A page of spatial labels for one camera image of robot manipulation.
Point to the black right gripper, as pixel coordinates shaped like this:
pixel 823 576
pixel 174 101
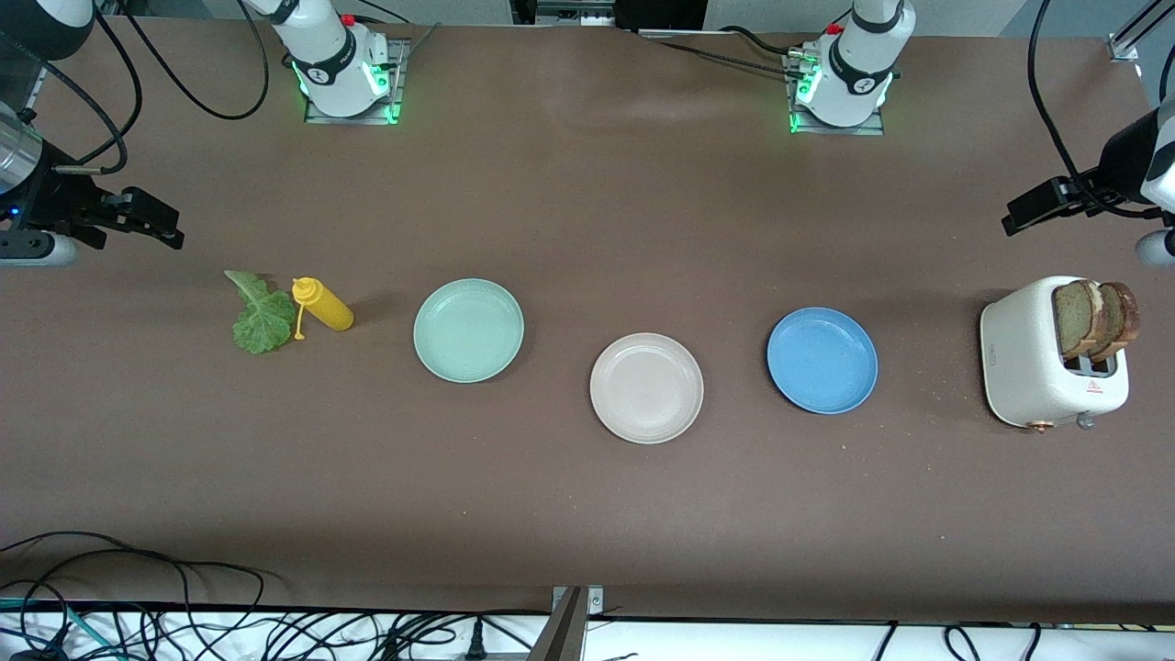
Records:
pixel 50 197

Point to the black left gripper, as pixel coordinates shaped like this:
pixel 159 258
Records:
pixel 1124 152

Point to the brown bread slice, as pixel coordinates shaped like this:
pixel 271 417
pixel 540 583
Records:
pixel 1072 321
pixel 1124 317

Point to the green lettuce leaf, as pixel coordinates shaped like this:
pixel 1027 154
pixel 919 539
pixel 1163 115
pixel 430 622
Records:
pixel 262 321

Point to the yellow squeeze bottle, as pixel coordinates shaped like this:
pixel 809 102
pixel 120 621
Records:
pixel 329 310

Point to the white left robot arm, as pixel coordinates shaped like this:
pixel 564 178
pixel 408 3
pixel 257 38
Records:
pixel 858 64

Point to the blue plate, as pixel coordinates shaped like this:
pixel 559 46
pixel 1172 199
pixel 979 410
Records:
pixel 822 360

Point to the mint green plate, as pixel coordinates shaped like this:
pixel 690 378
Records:
pixel 468 330

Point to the beige plate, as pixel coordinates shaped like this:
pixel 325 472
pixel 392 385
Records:
pixel 647 388

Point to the white toaster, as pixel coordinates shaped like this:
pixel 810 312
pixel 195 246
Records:
pixel 1023 367

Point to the grey metal device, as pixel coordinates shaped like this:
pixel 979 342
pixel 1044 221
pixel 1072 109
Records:
pixel 574 11

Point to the black power plug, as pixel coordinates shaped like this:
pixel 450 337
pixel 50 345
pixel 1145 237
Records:
pixel 475 638

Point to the grey metal beam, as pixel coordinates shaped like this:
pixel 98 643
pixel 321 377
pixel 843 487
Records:
pixel 560 638

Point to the aluminium frame rail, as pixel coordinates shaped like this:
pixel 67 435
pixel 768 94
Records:
pixel 1122 48

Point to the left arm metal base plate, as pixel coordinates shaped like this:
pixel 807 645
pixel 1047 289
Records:
pixel 840 130

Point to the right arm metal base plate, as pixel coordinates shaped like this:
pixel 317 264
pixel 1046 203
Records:
pixel 349 119

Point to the grey metal bracket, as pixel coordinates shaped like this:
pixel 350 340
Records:
pixel 595 601

